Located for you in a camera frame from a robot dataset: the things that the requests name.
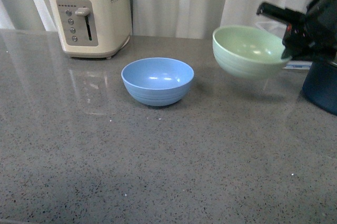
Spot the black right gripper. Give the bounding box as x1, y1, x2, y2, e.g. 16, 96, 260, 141
256, 0, 336, 59

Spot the green plastic bowl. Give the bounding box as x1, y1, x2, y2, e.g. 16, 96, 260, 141
213, 25, 292, 80

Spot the blue plastic bowl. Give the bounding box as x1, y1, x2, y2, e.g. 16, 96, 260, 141
121, 57, 194, 106

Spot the dark blue saucepan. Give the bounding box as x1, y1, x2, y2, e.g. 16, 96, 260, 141
302, 62, 336, 115

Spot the cream two-slot toaster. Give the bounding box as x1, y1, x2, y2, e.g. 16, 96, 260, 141
49, 0, 132, 58

